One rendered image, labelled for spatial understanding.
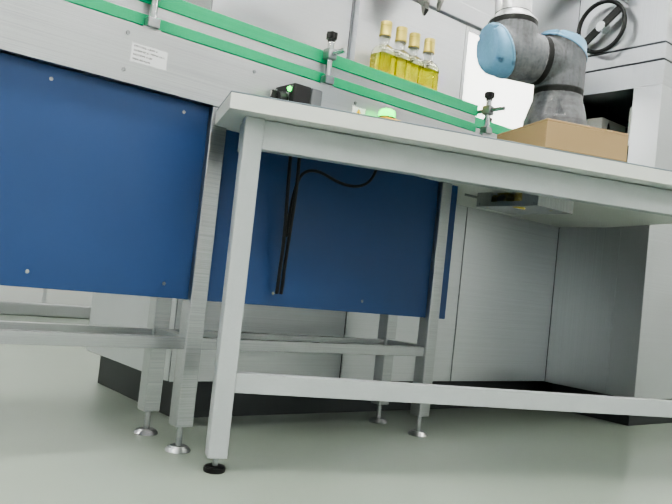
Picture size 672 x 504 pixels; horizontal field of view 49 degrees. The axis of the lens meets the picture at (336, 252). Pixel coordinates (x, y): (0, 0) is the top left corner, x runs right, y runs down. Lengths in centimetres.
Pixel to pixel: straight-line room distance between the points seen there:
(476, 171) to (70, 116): 86
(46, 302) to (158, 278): 334
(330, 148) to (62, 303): 358
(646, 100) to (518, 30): 125
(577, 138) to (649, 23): 135
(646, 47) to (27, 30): 222
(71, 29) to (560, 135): 105
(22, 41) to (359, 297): 98
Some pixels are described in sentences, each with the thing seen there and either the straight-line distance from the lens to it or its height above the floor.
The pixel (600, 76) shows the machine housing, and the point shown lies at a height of 131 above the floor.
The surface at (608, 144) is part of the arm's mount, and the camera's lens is 181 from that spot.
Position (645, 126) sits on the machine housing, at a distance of 294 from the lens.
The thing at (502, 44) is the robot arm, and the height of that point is 97.
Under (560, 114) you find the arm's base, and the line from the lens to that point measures 179.
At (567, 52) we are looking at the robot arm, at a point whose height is 99.
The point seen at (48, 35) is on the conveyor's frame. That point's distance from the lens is 153.
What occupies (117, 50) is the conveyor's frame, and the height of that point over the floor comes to 81.
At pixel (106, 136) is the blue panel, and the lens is 156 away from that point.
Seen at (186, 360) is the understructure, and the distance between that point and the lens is 163.
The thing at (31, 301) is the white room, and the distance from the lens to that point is 489.
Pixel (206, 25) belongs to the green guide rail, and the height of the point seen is 93.
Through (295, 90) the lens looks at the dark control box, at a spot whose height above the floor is 82.
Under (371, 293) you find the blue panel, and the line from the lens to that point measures 193.
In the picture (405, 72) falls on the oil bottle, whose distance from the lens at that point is 219.
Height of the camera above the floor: 40
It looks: 2 degrees up
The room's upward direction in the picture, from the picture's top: 6 degrees clockwise
